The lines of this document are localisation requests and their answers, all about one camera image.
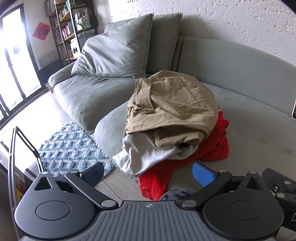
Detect glass door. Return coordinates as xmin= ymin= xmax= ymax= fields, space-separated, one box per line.
xmin=0 ymin=7 xmax=42 ymax=116

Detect red garment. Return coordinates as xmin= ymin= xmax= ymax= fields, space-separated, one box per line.
xmin=139 ymin=111 xmax=229 ymax=201

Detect grey seat cushion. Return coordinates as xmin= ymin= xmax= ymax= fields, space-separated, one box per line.
xmin=47 ymin=62 xmax=148 ymax=135

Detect black metal frame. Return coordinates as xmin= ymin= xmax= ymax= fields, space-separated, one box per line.
xmin=8 ymin=126 xmax=43 ymax=209

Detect grey sofa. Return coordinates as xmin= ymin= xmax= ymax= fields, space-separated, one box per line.
xmin=47 ymin=13 xmax=296 ymax=201

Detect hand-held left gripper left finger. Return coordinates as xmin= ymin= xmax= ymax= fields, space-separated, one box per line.
xmin=35 ymin=162 xmax=118 ymax=210

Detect blue patterned rug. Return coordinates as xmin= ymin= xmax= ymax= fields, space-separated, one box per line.
xmin=38 ymin=120 xmax=116 ymax=178

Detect grey back cushion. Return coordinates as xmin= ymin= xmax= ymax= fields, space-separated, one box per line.
xmin=71 ymin=13 xmax=154 ymax=78
xmin=146 ymin=13 xmax=183 ymax=78

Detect red wall decoration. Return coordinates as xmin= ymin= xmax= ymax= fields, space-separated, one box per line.
xmin=32 ymin=22 xmax=50 ymax=40

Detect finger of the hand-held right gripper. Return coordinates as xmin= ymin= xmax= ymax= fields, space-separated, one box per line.
xmin=262 ymin=168 xmax=296 ymax=202

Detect khaki pants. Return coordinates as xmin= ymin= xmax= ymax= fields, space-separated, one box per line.
xmin=122 ymin=71 xmax=219 ymax=147

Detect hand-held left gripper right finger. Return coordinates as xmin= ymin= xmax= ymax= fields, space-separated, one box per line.
xmin=181 ymin=163 xmax=264 ymax=208

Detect dark low cabinet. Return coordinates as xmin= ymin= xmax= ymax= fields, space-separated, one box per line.
xmin=36 ymin=59 xmax=64 ymax=86

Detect white garment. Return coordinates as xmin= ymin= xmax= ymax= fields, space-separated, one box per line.
xmin=112 ymin=133 xmax=197 ymax=179

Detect bookshelf with books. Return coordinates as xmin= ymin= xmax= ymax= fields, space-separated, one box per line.
xmin=44 ymin=0 xmax=99 ymax=62

